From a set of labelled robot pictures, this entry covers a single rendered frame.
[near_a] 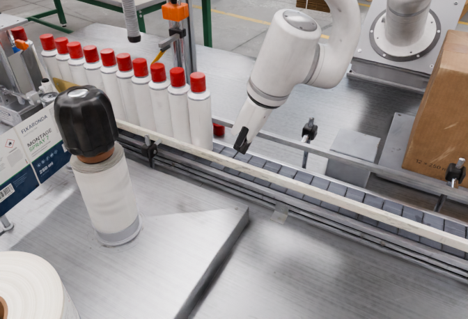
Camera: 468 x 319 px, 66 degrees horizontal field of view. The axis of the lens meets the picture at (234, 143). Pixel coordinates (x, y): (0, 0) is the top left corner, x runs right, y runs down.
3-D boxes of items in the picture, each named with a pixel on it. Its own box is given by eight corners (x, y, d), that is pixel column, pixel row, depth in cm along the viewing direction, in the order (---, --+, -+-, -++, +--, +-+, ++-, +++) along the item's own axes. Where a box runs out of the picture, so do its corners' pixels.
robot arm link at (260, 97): (262, 60, 72) (257, 72, 74) (242, 81, 66) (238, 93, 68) (298, 81, 71) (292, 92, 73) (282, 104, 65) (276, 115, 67)
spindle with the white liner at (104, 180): (84, 235, 69) (30, 99, 50) (117, 203, 75) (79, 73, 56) (120, 253, 65) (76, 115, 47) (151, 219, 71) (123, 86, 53)
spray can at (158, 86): (153, 141, 92) (140, 67, 79) (165, 130, 95) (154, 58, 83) (170, 147, 90) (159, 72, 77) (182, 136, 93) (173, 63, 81)
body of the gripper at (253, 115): (261, 69, 74) (244, 108, 82) (239, 92, 66) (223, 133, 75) (293, 87, 73) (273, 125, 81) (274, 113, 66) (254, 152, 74)
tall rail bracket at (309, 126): (289, 184, 86) (296, 128, 76) (299, 166, 91) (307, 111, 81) (301, 189, 85) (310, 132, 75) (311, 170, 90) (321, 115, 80)
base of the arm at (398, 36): (362, 43, 126) (361, 13, 109) (393, -1, 126) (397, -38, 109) (414, 66, 118) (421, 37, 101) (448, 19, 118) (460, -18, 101)
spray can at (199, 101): (188, 153, 88) (180, 77, 75) (198, 141, 92) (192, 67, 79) (207, 159, 86) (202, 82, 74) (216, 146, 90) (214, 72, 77)
